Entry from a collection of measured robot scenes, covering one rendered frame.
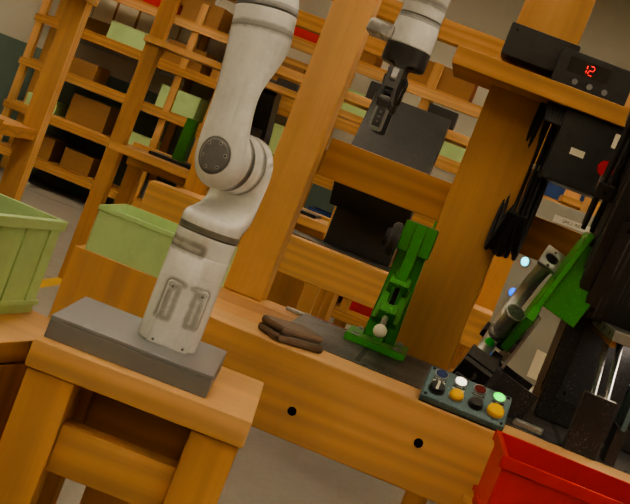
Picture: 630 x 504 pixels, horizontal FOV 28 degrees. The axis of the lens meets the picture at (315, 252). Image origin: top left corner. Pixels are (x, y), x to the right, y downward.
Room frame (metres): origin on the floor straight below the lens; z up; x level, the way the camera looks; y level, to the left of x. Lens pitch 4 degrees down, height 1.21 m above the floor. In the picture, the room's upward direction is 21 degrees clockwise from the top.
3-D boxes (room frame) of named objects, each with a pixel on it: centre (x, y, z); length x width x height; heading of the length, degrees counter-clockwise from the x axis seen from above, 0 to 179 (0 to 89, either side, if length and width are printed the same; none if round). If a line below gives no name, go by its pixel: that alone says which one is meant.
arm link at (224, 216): (1.85, 0.16, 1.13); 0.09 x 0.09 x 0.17; 60
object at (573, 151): (2.63, -0.46, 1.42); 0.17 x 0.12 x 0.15; 84
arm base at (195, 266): (1.85, 0.16, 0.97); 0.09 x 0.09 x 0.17; 8
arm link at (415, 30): (2.07, 0.00, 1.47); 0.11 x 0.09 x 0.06; 84
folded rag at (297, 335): (2.19, -0.01, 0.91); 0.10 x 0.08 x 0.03; 123
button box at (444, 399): (2.14, -0.33, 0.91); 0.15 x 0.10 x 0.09; 84
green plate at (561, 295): (2.36, -0.47, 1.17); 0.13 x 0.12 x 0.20; 84
